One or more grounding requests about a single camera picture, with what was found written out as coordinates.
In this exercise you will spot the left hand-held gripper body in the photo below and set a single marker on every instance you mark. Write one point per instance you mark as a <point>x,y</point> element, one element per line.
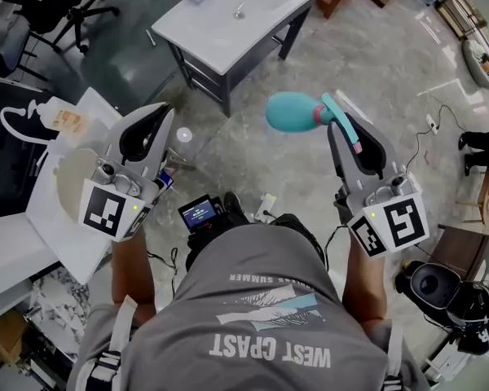
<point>102,212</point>

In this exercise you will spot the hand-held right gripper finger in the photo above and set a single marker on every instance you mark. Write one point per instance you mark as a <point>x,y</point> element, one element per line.
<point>381,149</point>
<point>344,161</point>

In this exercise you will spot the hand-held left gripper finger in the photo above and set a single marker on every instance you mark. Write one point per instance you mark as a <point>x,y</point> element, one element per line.
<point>159,153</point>
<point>116,133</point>

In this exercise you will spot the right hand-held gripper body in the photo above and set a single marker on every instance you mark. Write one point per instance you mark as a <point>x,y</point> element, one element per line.
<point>399,222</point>

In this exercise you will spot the teal spray bottle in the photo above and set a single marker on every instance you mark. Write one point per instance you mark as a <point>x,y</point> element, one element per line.
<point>289,112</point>

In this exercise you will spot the person's right forearm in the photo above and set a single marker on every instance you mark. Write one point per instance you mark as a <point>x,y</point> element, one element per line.
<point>362,283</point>

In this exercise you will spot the person's left forearm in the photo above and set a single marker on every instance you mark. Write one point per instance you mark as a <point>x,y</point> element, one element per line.
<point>132,271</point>

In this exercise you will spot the clear soap pump bottle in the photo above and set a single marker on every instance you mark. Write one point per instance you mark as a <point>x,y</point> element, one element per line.
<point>61,114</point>

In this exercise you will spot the black phone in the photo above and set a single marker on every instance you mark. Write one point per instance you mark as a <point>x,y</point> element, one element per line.
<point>167,179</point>

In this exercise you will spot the beige round bowl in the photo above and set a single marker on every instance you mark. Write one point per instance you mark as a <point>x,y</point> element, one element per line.
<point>71,185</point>

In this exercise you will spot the small white power strip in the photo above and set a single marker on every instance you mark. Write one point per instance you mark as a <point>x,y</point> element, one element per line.
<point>432,124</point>

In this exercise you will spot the white rectangular sink basin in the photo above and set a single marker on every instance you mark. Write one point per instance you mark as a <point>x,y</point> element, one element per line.
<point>45,226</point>

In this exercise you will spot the black hard case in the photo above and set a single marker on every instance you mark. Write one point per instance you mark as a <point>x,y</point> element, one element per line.
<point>428,287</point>

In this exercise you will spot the person's dark shorts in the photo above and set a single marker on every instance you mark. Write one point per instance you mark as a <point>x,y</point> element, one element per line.
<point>297,230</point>

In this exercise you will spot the white floor power strip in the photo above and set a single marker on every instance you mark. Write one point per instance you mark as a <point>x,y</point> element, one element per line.
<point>267,202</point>

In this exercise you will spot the person's left black shoe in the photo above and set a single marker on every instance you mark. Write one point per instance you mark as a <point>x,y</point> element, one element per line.
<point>234,206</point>

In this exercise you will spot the white marble slab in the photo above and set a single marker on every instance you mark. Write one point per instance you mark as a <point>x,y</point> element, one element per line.
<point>61,300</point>

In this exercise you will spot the small white stick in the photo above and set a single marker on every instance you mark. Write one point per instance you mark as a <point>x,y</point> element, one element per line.
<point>151,38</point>

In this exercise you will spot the black cabinet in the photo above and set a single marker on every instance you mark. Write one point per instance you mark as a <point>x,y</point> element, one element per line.
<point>8,169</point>

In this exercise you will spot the white curved faucet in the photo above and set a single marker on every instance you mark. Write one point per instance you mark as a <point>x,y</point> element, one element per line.
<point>3,120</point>

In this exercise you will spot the grey oval pet bed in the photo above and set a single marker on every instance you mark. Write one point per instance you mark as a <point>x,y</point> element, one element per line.
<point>472,63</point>

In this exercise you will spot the blue seat chair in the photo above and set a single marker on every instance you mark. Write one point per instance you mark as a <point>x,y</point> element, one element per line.
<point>8,43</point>

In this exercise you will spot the person's grey printed t-shirt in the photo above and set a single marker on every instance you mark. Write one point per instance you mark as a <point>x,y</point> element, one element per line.
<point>248,320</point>

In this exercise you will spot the white basin table dark frame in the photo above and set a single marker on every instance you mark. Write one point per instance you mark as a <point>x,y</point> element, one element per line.
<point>212,35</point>

